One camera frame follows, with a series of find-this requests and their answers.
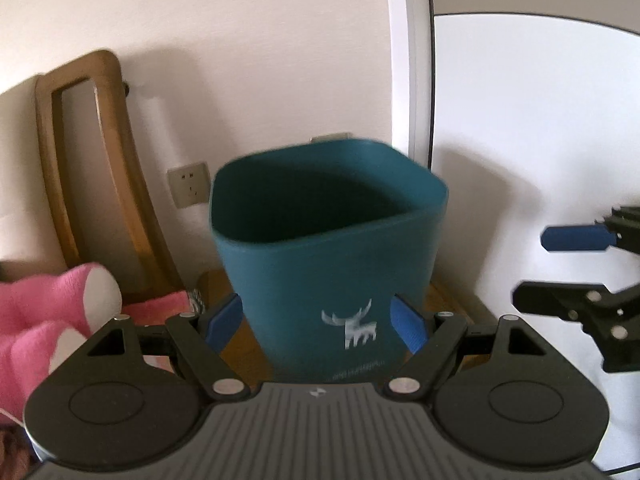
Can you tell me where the white door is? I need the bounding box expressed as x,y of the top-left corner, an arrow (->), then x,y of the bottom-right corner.
426,0 -> 640,477

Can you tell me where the pink blanket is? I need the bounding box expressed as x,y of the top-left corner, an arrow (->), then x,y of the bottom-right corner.
119,289 -> 202,332

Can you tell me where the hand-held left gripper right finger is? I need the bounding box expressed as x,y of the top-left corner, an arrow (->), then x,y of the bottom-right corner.
384,293 -> 552,404

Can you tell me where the pink and white plush toy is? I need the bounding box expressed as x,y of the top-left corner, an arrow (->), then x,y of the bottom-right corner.
0,262 -> 124,427

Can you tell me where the white door frame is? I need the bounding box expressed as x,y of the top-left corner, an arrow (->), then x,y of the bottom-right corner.
384,0 -> 437,168

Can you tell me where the teal trash bin deer print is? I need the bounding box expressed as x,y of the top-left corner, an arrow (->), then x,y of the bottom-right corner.
208,138 -> 449,385

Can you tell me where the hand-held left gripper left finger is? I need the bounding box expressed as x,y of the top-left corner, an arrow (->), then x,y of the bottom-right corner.
86,292 -> 252,402

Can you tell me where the wooden chair back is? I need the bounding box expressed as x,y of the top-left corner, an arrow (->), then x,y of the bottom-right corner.
34,49 -> 185,301

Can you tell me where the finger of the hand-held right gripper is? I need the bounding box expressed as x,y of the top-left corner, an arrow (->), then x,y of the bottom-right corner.
511,280 -> 640,374
541,204 -> 640,254

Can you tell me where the beige padded headboard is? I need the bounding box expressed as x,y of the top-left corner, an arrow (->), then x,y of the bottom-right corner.
0,74 -> 141,273

